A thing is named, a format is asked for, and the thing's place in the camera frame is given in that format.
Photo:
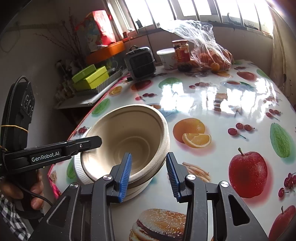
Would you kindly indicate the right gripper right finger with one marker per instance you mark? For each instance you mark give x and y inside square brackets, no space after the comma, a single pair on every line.
[232,219]

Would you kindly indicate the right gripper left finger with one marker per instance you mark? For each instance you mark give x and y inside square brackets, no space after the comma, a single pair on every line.
[83,212]

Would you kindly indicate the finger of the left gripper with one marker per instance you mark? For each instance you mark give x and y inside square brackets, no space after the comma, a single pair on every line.
[82,144]

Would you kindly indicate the beige paper bowl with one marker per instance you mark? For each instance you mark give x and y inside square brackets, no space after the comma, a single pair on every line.
[137,129]
[132,190]
[148,154]

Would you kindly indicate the white paper plate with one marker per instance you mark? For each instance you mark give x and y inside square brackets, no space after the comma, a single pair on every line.
[80,173]

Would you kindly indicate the checkered left sleeve forearm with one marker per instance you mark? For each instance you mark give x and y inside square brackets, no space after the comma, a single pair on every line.
[12,226]

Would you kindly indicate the black white striped box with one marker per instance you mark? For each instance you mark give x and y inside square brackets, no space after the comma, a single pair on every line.
[107,84]

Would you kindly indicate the upper green box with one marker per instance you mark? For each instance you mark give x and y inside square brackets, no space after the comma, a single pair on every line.
[84,73]

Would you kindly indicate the green box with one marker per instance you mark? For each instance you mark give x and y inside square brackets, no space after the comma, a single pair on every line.
[92,79]
[84,73]

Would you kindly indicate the lower green box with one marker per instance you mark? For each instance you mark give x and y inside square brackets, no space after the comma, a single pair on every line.
[92,79]

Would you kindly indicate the orange tray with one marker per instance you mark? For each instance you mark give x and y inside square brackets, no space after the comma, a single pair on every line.
[105,53]

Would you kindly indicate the black portable heater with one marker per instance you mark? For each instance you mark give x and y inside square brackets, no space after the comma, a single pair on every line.
[140,62]

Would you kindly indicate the red gift bag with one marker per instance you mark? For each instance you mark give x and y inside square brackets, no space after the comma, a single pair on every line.
[97,30]

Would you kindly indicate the white plastic tub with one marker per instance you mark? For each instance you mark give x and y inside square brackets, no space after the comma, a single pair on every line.
[168,58]

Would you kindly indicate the red label sauce jar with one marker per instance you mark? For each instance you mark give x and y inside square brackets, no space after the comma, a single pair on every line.
[182,54]

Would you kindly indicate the patterned cream curtain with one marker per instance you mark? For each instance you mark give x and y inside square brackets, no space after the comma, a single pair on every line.
[283,58]

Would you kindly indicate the plastic bag of oranges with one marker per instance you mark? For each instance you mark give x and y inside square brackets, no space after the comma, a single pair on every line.
[207,54]

